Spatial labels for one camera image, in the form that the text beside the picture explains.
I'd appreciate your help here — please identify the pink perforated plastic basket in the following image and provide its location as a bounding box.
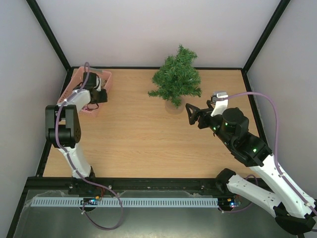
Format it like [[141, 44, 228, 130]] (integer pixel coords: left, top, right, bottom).
[[57, 66, 112, 117]]

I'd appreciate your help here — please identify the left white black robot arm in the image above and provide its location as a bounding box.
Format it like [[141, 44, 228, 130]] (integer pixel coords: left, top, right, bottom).
[[45, 72, 107, 179]]

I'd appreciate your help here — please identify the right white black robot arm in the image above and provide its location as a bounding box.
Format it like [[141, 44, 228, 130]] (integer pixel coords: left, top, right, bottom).
[[185, 104, 317, 235]]

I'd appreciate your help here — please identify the round wooden tree base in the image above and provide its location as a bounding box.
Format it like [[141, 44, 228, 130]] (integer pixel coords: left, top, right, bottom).
[[165, 100, 185, 115]]

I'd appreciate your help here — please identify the small green christmas tree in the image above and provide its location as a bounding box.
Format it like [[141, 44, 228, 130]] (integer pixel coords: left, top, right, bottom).
[[148, 44, 202, 108]]

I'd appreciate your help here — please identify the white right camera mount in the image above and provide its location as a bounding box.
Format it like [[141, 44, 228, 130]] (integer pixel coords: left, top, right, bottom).
[[211, 95, 228, 117]]

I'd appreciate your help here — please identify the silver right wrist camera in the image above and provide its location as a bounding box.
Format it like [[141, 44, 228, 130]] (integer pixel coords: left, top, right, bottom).
[[212, 91, 228, 98]]

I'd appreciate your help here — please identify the light blue slotted cable duct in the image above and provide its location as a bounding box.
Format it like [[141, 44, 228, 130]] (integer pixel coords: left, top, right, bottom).
[[30, 197, 218, 208]]

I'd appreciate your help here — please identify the black front frame rail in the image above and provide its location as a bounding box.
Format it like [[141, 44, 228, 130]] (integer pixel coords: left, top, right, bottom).
[[23, 177, 233, 197]]

